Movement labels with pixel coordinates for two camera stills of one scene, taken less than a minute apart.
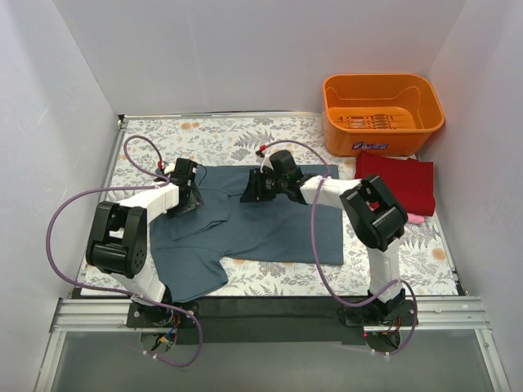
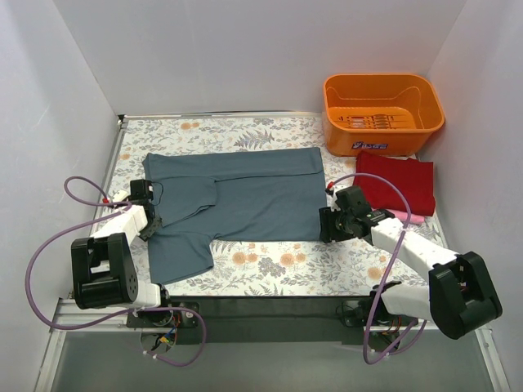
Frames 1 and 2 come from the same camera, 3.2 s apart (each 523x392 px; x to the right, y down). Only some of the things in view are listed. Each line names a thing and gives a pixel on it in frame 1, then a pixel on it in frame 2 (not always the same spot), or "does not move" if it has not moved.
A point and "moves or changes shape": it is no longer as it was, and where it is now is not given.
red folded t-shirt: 411,181 does not move
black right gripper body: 253,186 -> 327,224
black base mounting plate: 271,319 does not move
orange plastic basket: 381,113 does not move
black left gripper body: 190,200 -> 152,228
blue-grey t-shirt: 188,251 moves or changes shape
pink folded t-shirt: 413,218 does not move
